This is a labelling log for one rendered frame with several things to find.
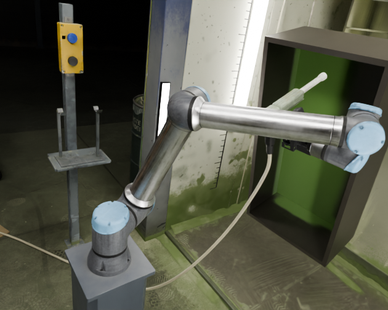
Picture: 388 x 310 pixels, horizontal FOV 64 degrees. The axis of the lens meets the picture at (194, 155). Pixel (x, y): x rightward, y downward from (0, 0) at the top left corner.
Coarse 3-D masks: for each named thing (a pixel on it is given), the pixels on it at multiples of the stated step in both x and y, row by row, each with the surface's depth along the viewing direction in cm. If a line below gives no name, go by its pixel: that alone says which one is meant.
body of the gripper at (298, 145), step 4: (284, 140) 117; (288, 140) 116; (292, 140) 112; (284, 144) 117; (288, 144) 117; (292, 144) 114; (296, 144) 114; (300, 144) 113; (304, 144) 112; (308, 144) 108; (288, 148) 116; (292, 148) 115; (296, 148) 116; (300, 148) 114; (304, 148) 112; (308, 148) 109; (304, 152) 114; (308, 152) 112
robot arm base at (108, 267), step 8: (128, 248) 140; (88, 256) 136; (96, 256) 131; (104, 256) 129; (112, 256) 130; (120, 256) 133; (128, 256) 139; (88, 264) 134; (96, 264) 131; (104, 264) 130; (112, 264) 131; (120, 264) 133; (128, 264) 137; (96, 272) 131; (104, 272) 131; (112, 272) 132; (120, 272) 134
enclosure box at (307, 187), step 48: (288, 48) 171; (336, 48) 133; (384, 48) 131; (336, 96) 174; (384, 96) 124; (384, 144) 156; (288, 192) 229; (336, 192) 197; (288, 240) 197; (336, 240) 173
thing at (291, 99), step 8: (320, 80) 131; (304, 88) 126; (288, 96) 122; (296, 96) 122; (272, 104) 120; (280, 104) 118; (288, 104) 119; (296, 104) 124; (272, 144) 125; (272, 152) 128
